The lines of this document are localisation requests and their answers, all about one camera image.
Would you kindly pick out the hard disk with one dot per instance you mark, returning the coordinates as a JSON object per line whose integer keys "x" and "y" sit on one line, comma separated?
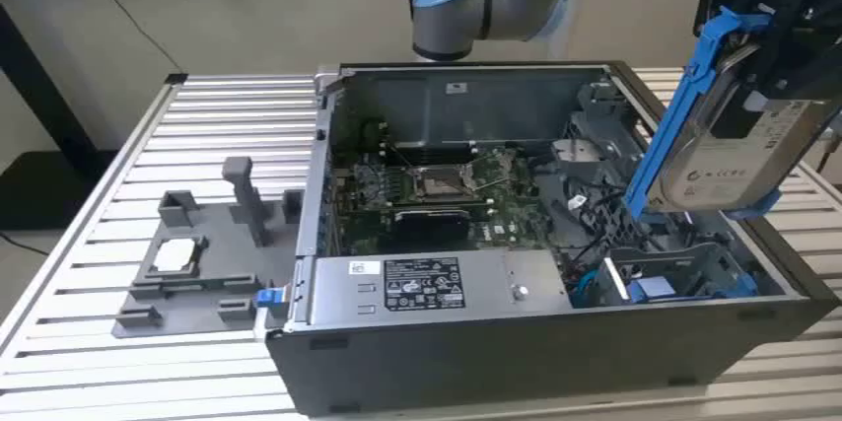
{"x": 716, "y": 169}

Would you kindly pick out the metal drive cage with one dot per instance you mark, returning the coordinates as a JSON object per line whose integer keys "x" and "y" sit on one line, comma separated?
{"x": 591, "y": 155}

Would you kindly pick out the green motherboard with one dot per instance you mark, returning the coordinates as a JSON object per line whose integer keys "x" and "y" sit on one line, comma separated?
{"x": 519, "y": 204}

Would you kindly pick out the CPU socket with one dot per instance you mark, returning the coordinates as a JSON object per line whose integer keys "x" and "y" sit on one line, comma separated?
{"x": 437, "y": 187}

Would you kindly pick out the black graphics card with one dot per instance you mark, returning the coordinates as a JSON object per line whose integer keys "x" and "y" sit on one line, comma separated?
{"x": 431, "y": 226}

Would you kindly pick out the silver power supply box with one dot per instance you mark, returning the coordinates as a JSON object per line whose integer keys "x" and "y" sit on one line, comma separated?
{"x": 480, "y": 288}

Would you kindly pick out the dark grey PC case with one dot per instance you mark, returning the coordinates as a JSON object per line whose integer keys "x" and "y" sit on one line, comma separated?
{"x": 493, "y": 367}

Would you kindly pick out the blue case latch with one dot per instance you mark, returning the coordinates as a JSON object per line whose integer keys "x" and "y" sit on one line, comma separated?
{"x": 264, "y": 299}

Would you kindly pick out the grey parts rack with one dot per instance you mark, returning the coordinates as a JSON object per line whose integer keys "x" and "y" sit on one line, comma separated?
{"x": 222, "y": 253}

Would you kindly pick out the silver CPU plate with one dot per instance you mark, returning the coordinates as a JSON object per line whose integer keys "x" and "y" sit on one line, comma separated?
{"x": 173, "y": 254}

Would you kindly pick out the black desk stand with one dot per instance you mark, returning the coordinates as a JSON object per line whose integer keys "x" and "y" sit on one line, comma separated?
{"x": 45, "y": 189}

